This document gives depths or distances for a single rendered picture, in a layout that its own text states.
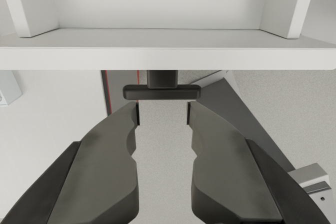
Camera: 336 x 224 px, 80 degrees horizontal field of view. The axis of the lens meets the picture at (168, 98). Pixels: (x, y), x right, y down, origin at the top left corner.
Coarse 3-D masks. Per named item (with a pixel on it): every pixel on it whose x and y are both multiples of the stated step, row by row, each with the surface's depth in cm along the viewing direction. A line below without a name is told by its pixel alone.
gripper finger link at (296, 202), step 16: (256, 144) 9; (256, 160) 8; (272, 160) 8; (272, 176) 8; (288, 176) 8; (272, 192) 7; (288, 192) 7; (304, 192) 7; (288, 208) 6; (304, 208) 6
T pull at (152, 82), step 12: (156, 72) 18; (168, 72) 18; (132, 84) 19; (144, 84) 19; (156, 84) 18; (168, 84) 18; (180, 84) 19; (192, 84) 19; (132, 96) 19; (144, 96) 19; (156, 96) 19; (168, 96) 19; (180, 96) 19; (192, 96) 19
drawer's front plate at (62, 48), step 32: (64, 32) 20; (96, 32) 20; (128, 32) 21; (160, 32) 21; (192, 32) 21; (224, 32) 22; (256, 32) 22; (0, 64) 15; (32, 64) 15; (64, 64) 15; (96, 64) 15; (128, 64) 16; (160, 64) 16; (192, 64) 16; (224, 64) 16; (256, 64) 16; (288, 64) 16; (320, 64) 16
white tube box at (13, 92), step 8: (0, 72) 30; (8, 72) 32; (0, 80) 30; (8, 80) 32; (0, 88) 30; (8, 88) 32; (16, 88) 33; (8, 96) 31; (16, 96) 33; (0, 104) 31; (8, 104) 31
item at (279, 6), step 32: (32, 0) 18; (64, 0) 22; (96, 0) 22; (128, 0) 22; (160, 0) 22; (192, 0) 22; (224, 0) 22; (256, 0) 22; (288, 0) 18; (32, 32) 18; (288, 32) 18
